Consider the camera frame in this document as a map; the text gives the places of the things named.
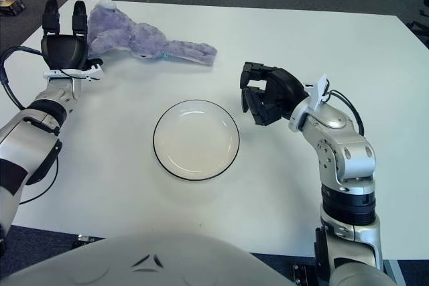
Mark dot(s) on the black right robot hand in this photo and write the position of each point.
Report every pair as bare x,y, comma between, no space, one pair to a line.
285,91

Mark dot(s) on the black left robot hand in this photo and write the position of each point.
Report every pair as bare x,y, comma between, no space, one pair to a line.
63,51

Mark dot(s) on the purple plush bear doll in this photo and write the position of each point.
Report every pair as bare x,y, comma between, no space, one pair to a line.
140,39

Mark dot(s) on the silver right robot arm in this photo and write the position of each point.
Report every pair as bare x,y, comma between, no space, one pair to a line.
345,155

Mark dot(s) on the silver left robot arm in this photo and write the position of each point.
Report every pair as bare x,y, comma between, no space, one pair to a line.
30,138

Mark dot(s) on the white plate with black rim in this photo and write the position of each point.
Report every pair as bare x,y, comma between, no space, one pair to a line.
196,140

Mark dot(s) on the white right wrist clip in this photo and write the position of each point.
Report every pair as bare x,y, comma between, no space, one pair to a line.
318,93

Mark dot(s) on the dark cardboard box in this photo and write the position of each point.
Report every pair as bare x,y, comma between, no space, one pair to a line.
10,6

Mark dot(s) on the black office chair base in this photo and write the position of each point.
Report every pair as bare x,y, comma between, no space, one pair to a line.
420,28

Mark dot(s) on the white table leg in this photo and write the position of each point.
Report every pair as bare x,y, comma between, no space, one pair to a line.
392,274

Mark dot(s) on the grey robot torso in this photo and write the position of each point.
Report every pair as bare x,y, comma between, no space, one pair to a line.
151,259

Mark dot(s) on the metal table bracket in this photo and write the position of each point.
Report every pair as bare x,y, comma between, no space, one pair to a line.
87,239

